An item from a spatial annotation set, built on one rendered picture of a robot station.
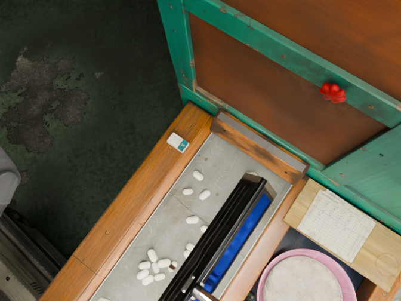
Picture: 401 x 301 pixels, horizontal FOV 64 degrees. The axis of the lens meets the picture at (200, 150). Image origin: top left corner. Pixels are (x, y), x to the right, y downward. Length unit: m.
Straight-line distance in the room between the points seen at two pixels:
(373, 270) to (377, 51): 0.68
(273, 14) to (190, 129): 0.56
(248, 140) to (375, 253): 0.47
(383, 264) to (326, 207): 0.21
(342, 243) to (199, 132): 0.52
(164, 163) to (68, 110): 1.15
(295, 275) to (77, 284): 0.62
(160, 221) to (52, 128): 1.20
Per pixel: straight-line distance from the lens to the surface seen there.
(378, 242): 1.05
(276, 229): 0.97
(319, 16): 0.49
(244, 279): 0.97
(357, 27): 0.48
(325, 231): 0.99
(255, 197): 0.62
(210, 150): 1.02
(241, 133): 0.91
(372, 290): 1.06
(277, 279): 1.01
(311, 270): 1.03
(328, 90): 0.55
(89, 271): 1.03
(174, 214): 0.99
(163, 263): 0.98
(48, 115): 2.09
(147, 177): 0.99
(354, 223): 1.02
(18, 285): 1.46
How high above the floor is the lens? 1.72
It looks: 75 degrees down
